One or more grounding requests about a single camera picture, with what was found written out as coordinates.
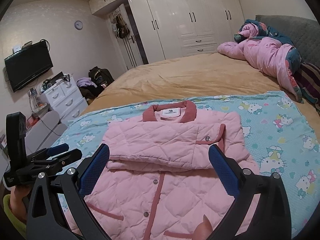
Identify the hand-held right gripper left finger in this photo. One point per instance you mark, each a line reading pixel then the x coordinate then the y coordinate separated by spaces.
pixel 95 172

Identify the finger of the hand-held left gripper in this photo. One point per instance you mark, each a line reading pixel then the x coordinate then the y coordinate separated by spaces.
pixel 56 148
pixel 67 156

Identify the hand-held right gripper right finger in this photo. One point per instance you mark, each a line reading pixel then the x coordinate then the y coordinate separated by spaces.
pixel 222 172

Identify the pink quilted jacket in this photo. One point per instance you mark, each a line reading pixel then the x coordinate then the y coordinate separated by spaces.
pixel 162 137

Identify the person's left forearm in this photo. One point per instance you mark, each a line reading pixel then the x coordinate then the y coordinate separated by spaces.
pixel 8 212

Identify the purple clothes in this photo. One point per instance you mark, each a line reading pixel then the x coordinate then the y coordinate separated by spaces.
pixel 85 82

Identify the person's left hand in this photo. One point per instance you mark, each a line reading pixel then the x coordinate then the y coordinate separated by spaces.
pixel 18 200

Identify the person's right hand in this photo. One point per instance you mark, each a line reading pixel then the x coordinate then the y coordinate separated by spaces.
pixel 203 228

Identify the grey bench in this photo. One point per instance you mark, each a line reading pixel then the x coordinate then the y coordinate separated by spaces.
pixel 47 127

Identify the white drawer chest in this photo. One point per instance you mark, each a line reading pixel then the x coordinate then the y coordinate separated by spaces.
pixel 67 97

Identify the blue cartoon printed blanket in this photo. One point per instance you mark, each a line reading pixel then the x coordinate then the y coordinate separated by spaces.
pixel 275 120

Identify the black bag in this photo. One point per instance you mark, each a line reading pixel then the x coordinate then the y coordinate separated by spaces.
pixel 100 75

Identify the white router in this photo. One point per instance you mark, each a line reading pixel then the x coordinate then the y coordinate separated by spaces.
pixel 17 49

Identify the bed with tan cover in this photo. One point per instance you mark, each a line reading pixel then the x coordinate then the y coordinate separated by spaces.
pixel 187 75

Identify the white door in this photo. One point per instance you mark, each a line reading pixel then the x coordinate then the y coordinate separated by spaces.
pixel 135 50

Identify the pink floral comforter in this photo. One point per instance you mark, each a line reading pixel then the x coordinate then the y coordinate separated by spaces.
pixel 262 52

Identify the dark striped pillow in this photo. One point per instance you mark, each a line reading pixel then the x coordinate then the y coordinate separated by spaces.
pixel 310 80

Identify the hanging dark bags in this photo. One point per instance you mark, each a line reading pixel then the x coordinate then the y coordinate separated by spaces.
pixel 121 27

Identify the grey quilted headboard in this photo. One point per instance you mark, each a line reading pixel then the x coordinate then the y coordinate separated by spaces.
pixel 300 30

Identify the white wardrobe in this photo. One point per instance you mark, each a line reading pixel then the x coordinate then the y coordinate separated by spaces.
pixel 175 12

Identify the black wall television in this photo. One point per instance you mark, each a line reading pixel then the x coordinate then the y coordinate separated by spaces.
pixel 27 67

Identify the round wall clock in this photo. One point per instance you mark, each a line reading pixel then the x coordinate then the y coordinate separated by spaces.
pixel 78 25

